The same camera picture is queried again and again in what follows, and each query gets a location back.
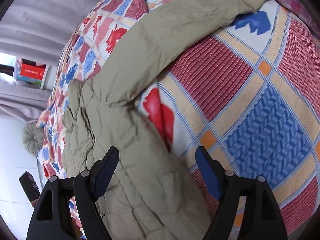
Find red box on shelf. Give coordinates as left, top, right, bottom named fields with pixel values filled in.
left=20, top=63, right=46, bottom=80

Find round grey tufted cushion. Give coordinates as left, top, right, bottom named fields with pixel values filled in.
left=22, top=122, right=44, bottom=156

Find grey curtain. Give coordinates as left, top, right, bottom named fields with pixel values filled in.
left=0, top=0, right=118, bottom=123

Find white shelf unit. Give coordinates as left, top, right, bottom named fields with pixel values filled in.
left=13, top=57, right=49, bottom=89

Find patchwork leaf pattern bedspread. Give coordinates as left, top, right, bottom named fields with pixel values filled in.
left=38, top=0, right=319, bottom=235

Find olive green puffer jacket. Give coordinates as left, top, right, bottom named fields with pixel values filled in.
left=62, top=0, right=266, bottom=239

